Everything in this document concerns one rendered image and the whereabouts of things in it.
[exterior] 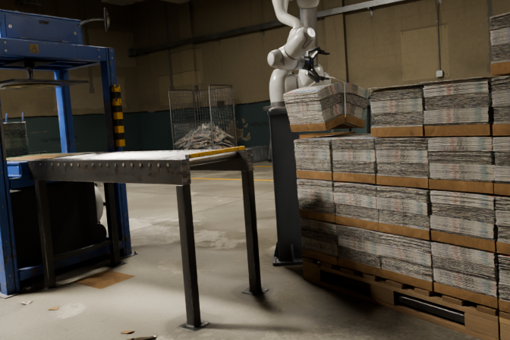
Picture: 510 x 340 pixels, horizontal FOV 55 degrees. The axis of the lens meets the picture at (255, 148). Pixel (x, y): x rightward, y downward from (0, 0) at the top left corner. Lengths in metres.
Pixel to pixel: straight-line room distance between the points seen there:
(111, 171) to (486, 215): 1.79
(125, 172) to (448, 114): 1.56
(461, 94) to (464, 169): 0.31
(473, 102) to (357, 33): 7.85
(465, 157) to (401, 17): 7.56
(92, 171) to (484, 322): 2.02
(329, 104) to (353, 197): 0.52
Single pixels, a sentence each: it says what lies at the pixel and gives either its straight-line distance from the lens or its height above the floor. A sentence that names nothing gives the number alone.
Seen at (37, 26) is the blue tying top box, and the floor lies 1.67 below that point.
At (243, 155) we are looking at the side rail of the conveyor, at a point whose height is 0.76.
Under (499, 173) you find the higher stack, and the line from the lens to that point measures 2.10.
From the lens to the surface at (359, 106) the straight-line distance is 2.88.
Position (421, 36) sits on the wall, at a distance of 9.46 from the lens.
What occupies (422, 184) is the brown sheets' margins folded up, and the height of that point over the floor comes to 0.62.
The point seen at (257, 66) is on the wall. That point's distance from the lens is 11.06.
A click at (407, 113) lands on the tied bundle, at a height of 0.94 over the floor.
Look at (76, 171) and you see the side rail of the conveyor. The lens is 2.94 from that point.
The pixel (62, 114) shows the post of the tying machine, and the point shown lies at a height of 1.10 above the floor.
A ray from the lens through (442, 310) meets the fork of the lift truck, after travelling 2.43.
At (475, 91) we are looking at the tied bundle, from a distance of 2.16.
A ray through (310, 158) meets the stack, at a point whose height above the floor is 0.72.
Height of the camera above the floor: 0.97
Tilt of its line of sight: 4 degrees down
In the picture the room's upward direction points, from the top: 4 degrees counter-clockwise
